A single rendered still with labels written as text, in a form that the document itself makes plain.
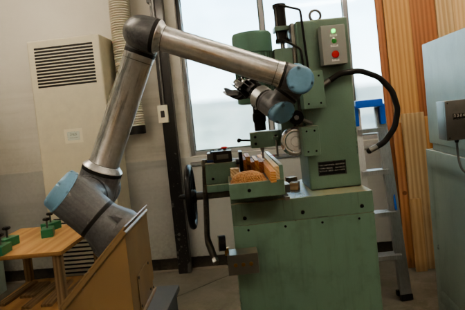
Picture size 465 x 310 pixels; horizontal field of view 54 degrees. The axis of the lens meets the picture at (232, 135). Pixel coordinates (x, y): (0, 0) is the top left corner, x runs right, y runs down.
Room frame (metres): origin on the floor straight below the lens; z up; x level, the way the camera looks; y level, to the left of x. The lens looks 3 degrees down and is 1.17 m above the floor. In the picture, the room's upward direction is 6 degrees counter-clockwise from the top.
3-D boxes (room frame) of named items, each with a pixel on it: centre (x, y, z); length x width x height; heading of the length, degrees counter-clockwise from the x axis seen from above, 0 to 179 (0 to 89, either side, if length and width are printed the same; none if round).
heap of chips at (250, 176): (1.75, -0.04, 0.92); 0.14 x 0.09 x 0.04; 91
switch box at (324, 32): (1.90, -0.45, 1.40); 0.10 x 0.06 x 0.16; 91
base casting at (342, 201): (2.03, -0.25, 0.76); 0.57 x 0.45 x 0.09; 91
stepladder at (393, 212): (2.66, -0.81, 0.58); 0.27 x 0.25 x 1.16; 178
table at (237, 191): (2.00, -0.02, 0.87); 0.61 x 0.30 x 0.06; 1
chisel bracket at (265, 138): (2.03, -0.15, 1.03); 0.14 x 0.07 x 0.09; 91
